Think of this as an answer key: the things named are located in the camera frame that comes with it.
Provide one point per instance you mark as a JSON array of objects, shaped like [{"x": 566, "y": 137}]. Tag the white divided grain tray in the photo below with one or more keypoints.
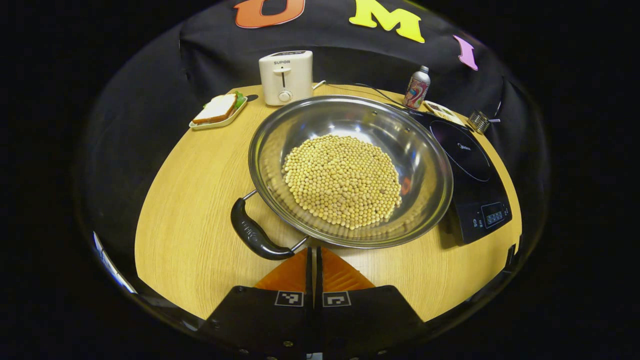
[{"x": 441, "y": 111}]

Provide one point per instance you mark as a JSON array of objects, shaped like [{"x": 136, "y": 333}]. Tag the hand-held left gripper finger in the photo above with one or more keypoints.
[
  {"x": 309, "y": 280},
  {"x": 319, "y": 280}
]

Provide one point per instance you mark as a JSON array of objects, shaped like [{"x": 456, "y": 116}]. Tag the pile of soybeans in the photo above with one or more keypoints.
[{"x": 342, "y": 180}]

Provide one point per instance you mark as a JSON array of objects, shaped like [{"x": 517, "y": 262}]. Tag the white toaster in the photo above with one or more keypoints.
[{"x": 286, "y": 80}]

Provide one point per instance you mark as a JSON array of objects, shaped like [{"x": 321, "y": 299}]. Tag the white sandwich plate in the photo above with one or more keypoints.
[{"x": 215, "y": 125}]

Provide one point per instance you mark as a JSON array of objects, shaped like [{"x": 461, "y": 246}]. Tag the sandwich with lettuce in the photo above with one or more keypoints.
[{"x": 216, "y": 107}]

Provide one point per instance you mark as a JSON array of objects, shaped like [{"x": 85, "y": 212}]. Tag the black induction cooktop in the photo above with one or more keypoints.
[{"x": 465, "y": 160}]

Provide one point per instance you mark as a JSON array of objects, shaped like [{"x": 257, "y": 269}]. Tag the silver drink bottle colourful label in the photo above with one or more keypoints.
[{"x": 416, "y": 90}]

